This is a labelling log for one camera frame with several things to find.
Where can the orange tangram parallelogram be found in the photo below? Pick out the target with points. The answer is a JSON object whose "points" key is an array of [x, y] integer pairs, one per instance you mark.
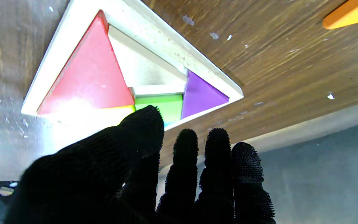
{"points": [[353, 14]]}

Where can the square wooden tangram tray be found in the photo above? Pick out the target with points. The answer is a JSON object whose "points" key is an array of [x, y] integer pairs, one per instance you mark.
{"points": [[172, 40]]}

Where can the large red tangram triangle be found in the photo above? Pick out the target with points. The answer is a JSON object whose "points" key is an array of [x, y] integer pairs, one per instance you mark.
{"points": [[92, 74]]}

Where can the large yellow tangram triangle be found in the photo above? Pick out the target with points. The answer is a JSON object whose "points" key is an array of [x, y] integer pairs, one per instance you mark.
{"points": [[82, 119]]}

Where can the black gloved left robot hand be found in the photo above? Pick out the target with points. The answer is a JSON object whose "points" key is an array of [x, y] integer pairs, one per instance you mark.
{"points": [[120, 180]]}

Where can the purple tangram triangle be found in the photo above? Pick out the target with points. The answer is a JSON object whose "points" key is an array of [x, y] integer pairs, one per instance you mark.
{"points": [[200, 95]]}

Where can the green tangram square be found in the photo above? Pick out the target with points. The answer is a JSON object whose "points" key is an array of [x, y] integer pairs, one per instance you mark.
{"points": [[166, 107]]}

